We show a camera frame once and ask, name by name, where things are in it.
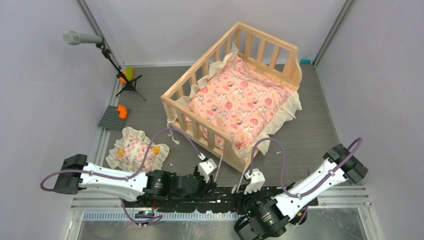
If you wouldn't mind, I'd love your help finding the small checkered ruffled pillow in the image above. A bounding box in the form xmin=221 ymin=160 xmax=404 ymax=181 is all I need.
xmin=105 ymin=126 xmax=170 ymax=172

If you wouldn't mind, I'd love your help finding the orange green toy ball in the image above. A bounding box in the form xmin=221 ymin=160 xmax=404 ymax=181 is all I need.
xmin=119 ymin=66 xmax=134 ymax=84

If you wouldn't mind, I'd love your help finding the pink printed cushion with ties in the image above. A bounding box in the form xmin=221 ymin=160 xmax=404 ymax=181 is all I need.
xmin=176 ymin=45 xmax=302 ymax=173

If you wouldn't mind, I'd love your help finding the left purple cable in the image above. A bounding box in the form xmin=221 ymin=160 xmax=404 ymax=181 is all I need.
xmin=39 ymin=127 xmax=205 ymax=228

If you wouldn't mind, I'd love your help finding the orange curved toy piece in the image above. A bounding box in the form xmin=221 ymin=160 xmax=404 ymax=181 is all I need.
xmin=116 ymin=105 xmax=128 ymax=119

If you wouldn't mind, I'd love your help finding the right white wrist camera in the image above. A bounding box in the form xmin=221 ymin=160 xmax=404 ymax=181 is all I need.
xmin=243 ymin=168 xmax=265 ymax=195

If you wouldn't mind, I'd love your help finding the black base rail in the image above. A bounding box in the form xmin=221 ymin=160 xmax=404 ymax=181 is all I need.
xmin=145 ymin=185 xmax=319 ymax=215

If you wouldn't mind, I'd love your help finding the silver microphone on tripod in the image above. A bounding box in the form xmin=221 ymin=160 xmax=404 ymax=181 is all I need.
xmin=62 ymin=30 xmax=146 ymax=101

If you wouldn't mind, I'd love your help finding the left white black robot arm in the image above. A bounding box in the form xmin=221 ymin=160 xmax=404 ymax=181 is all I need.
xmin=53 ymin=154 xmax=218 ymax=207

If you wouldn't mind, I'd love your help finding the wooden slatted pet bed frame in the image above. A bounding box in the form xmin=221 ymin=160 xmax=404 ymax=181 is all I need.
xmin=161 ymin=22 xmax=302 ymax=159

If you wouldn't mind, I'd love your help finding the grey building plate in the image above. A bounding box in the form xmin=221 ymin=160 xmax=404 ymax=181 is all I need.
xmin=98 ymin=105 xmax=131 ymax=131

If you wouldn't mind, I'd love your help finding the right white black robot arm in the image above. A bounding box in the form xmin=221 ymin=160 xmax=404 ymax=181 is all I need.
xmin=234 ymin=137 xmax=368 ymax=240

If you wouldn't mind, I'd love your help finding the teal small block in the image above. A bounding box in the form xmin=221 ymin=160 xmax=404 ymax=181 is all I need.
xmin=300 ymin=59 xmax=312 ymax=64

